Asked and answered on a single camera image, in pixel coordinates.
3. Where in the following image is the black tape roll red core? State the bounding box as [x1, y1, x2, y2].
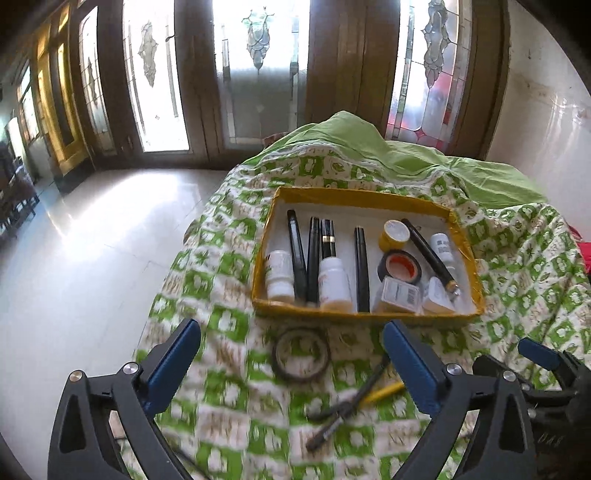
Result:
[377, 249, 423, 284]

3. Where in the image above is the long thick black pen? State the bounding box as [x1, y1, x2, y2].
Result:
[400, 218, 464, 302]

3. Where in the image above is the black marker white script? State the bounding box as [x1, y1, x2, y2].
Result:
[353, 226, 371, 313]
[286, 209, 309, 303]

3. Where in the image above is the narrow wooden glass door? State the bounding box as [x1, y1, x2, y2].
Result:
[69, 0, 123, 160]

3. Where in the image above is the white bottle grey label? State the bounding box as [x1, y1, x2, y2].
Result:
[429, 233, 455, 273]

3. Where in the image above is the yellow framed glass door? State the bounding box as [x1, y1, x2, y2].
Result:
[34, 18, 93, 190]

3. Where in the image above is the small grey carton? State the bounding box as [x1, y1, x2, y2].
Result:
[373, 276, 423, 315]

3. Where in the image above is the wooden door clear glass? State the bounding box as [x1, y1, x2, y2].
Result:
[111, 0, 208, 162]

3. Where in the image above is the yellow cardboard box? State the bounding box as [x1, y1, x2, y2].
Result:
[252, 186, 486, 324]

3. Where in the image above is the small white green-label bottle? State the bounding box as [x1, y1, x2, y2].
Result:
[265, 250, 295, 303]

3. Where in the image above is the slim black marker pen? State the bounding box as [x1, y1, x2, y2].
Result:
[307, 216, 321, 308]

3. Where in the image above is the dark wooden furniture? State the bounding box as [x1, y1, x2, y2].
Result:
[0, 115, 42, 241]

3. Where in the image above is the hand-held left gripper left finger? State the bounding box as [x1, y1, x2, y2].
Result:
[47, 318, 202, 480]

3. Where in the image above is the grey tape roll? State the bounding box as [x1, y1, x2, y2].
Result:
[271, 327, 332, 383]

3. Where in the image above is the green white printed blanket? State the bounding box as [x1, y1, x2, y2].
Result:
[115, 143, 591, 480]

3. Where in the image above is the wooden door frosted glass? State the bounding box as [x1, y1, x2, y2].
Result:
[203, 0, 324, 155]

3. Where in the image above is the black lipstick tube gold band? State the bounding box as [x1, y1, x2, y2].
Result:
[320, 219, 337, 259]

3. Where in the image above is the red cloth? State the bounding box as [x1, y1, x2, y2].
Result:
[570, 226, 591, 278]

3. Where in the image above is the large white plastic bottle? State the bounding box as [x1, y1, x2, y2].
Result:
[318, 257, 352, 311]

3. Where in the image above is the white plug charger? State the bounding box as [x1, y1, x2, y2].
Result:
[422, 276, 458, 315]

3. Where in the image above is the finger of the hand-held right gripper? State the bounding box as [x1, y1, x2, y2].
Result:
[518, 338, 578, 393]
[472, 354, 506, 376]

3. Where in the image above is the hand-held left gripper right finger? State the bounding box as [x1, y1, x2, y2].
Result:
[383, 320, 539, 480]

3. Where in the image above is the wooden door stained glass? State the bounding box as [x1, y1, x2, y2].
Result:
[365, 0, 511, 160]

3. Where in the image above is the yellow tape roll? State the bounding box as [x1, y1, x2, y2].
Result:
[379, 219, 411, 252]

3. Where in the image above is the yellow handled cutter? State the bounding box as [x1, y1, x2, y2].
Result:
[308, 362, 408, 423]

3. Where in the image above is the plain green sheet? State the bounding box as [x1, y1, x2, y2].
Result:
[240, 111, 550, 204]

